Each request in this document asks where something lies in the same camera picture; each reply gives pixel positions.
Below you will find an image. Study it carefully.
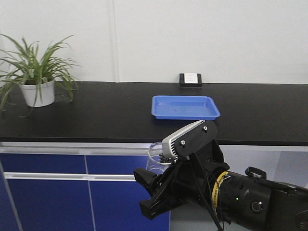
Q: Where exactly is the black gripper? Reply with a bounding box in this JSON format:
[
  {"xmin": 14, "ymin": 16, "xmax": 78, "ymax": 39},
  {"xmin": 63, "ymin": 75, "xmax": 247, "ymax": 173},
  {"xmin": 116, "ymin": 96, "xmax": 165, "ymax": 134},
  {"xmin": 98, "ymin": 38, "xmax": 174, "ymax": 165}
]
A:
[{"xmin": 134, "ymin": 140, "xmax": 229, "ymax": 219}]

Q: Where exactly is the clear glass beaker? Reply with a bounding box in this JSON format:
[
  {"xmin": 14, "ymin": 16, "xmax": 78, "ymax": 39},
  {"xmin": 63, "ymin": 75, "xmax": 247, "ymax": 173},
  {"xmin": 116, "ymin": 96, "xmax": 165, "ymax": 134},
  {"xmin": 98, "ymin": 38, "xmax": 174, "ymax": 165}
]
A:
[{"xmin": 146, "ymin": 142, "xmax": 171, "ymax": 175}]

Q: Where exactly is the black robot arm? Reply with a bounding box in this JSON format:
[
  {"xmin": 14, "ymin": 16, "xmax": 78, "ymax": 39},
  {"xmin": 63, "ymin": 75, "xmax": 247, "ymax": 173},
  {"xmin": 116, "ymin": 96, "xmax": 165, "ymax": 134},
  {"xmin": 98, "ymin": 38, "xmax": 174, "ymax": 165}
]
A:
[{"xmin": 134, "ymin": 140, "xmax": 308, "ymax": 231}]

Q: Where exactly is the blue plastic tray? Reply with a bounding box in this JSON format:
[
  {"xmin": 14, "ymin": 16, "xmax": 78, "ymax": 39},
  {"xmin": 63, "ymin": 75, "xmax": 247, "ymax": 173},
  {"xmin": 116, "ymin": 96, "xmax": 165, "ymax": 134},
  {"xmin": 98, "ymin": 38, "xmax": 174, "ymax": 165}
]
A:
[{"xmin": 152, "ymin": 95, "xmax": 220, "ymax": 120}]

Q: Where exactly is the blue cabinet drawer right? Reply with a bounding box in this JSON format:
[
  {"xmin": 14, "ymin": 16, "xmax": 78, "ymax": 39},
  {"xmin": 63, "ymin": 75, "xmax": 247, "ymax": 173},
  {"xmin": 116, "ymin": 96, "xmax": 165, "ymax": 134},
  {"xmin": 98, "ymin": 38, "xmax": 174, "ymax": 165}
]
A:
[{"xmin": 86, "ymin": 155, "xmax": 148, "ymax": 175}]

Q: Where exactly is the blue cabinet drawer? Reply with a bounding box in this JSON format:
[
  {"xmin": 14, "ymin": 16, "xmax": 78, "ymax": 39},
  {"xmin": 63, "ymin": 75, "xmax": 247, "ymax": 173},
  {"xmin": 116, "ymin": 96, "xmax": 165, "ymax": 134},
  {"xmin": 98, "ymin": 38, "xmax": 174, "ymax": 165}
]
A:
[
  {"xmin": 86, "ymin": 155, "xmax": 148, "ymax": 175},
  {"xmin": 0, "ymin": 154, "xmax": 87, "ymax": 174}
]

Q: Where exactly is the black socket housing box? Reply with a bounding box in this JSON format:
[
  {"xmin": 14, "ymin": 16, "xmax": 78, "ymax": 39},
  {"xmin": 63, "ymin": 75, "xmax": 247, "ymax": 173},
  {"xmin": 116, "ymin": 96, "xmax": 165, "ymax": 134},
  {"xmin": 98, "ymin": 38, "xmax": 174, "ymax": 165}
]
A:
[{"xmin": 179, "ymin": 73, "xmax": 202, "ymax": 87}]

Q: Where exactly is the blue lower cabinet door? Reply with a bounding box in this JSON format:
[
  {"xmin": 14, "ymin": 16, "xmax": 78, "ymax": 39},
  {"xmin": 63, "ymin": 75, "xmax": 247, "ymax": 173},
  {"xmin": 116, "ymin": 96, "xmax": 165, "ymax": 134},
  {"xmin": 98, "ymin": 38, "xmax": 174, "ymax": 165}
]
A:
[{"xmin": 0, "ymin": 159, "xmax": 170, "ymax": 231}]

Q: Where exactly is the white plant pot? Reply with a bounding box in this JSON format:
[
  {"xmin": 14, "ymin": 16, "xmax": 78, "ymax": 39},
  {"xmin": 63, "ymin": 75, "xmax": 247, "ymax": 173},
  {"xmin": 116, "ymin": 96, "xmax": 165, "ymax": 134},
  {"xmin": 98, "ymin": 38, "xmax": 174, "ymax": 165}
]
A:
[{"xmin": 19, "ymin": 80, "xmax": 55, "ymax": 107}]

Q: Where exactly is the blue cabinet drawer left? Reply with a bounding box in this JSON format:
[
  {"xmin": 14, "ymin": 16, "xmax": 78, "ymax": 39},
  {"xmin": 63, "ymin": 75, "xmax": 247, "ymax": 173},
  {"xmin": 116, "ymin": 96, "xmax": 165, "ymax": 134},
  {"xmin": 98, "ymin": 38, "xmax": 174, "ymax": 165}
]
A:
[{"xmin": 0, "ymin": 154, "xmax": 87, "ymax": 174}]

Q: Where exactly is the green spider plant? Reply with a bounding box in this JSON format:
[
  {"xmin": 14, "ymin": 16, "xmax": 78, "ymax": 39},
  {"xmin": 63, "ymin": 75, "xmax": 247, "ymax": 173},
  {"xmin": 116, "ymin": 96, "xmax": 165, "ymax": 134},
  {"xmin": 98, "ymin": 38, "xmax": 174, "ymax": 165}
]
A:
[{"xmin": 0, "ymin": 34, "xmax": 78, "ymax": 113}]

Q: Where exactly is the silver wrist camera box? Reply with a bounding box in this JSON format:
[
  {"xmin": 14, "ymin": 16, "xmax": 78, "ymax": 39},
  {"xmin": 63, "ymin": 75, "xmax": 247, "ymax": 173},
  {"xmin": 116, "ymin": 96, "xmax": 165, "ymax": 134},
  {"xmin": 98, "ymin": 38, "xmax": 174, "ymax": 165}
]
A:
[{"xmin": 162, "ymin": 120, "xmax": 217, "ymax": 159}]

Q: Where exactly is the white wall power socket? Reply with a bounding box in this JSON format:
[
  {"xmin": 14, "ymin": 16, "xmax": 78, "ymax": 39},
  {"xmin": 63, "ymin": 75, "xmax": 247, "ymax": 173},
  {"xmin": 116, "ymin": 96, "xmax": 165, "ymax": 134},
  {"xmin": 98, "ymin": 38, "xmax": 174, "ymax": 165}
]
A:
[{"xmin": 183, "ymin": 73, "xmax": 199, "ymax": 84}]

